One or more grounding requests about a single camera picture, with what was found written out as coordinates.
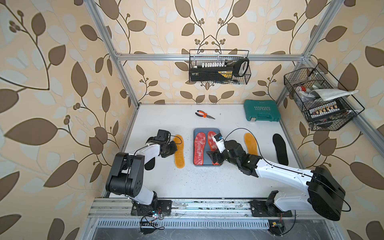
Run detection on yellow insole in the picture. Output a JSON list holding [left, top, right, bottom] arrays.
[[174, 135, 185, 169], [244, 133, 258, 156]]

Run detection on red insole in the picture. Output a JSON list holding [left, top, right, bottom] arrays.
[[207, 131, 221, 166], [194, 133, 206, 166]]

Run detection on black insole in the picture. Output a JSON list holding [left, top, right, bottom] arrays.
[[273, 134, 289, 166], [144, 158, 156, 171]]

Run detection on blue storage box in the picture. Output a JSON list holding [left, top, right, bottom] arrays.
[[193, 128, 221, 167]]

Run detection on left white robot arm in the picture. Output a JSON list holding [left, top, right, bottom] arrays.
[[106, 130, 177, 218]]

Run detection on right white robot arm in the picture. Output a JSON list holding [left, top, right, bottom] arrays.
[[207, 140, 346, 221]]

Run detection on black yellow tool box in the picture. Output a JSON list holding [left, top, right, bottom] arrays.
[[189, 67, 234, 82]]

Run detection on drill bit set box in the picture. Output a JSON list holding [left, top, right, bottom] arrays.
[[308, 101, 347, 120]]

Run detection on green tool case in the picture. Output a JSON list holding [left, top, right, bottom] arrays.
[[244, 100, 281, 122]]

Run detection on white paper bag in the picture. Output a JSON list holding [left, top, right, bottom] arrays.
[[309, 89, 359, 101]]

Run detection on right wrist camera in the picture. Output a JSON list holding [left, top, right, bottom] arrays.
[[212, 133, 226, 153]]

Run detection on orange handled pliers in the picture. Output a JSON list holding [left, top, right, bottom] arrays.
[[195, 110, 215, 120]]

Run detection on back wire basket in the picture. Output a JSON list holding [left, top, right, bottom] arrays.
[[189, 49, 252, 85]]

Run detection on wire basket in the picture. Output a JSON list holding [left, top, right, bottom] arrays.
[[189, 49, 252, 85], [284, 63, 365, 131]]

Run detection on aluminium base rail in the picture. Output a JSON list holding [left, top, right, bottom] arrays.
[[88, 198, 325, 220]]

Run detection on right wire basket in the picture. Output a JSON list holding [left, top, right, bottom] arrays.
[[284, 63, 365, 131]]

